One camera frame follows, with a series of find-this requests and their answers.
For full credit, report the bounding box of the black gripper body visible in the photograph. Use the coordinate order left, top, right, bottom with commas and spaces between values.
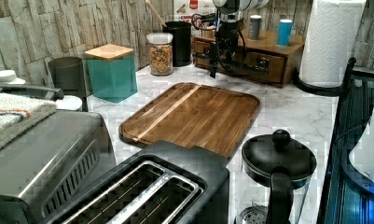
214, 21, 240, 58

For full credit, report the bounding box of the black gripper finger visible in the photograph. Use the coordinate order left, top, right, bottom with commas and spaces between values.
207, 42, 219, 78

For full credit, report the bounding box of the wooden drawer chest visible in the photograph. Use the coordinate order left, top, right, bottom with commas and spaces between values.
192, 28, 306, 89

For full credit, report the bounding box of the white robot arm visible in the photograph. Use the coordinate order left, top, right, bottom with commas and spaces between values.
207, 0, 269, 77

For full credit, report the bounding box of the grey tin can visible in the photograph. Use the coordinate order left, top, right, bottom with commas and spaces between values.
249, 15, 262, 40

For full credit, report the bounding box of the black utensil holder pot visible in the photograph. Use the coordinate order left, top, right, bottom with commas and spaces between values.
162, 21, 192, 67

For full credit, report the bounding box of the cereal box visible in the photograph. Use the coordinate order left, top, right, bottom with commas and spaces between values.
173, 0, 216, 21

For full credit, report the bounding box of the glass jar with white lid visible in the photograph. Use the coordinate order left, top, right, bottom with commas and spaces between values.
146, 33, 173, 76

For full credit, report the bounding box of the blue tin can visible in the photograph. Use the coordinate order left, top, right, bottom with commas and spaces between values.
277, 19, 292, 46

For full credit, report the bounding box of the wooden cutting board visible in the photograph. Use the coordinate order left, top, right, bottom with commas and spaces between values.
118, 82, 260, 158

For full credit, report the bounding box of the wooden spoon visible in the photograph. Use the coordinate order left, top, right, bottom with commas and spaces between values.
145, 0, 167, 27

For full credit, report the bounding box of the teal canister with wooden lid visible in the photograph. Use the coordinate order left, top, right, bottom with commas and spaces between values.
84, 44, 137, 103

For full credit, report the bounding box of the white paper towel roll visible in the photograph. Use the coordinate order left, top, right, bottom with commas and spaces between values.
299, 0, 367, 84

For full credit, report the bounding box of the black paper towel holder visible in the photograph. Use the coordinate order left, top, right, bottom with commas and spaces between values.
293, 57, 356, 97

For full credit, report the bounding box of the glass electric kettle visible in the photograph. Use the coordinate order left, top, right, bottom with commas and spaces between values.
234, 129, 317, 224

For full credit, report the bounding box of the black silver toaster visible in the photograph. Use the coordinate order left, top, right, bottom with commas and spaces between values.
43, 141, 229, 224

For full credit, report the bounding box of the dark grey cup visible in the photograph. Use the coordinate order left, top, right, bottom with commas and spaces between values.
48, 57, 86, 97

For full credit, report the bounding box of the green canister with white lid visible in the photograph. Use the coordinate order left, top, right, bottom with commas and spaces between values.
56, 95, 82, 111

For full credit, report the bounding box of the white blue plastic bottle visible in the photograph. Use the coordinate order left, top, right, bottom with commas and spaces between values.
0, 70, 25, 85

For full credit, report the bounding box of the striped folded towel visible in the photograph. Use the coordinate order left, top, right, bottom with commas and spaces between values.
0, 93, 56, 149

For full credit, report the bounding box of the silver toaster oven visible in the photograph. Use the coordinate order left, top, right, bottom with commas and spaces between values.
0, 83, 118, 224

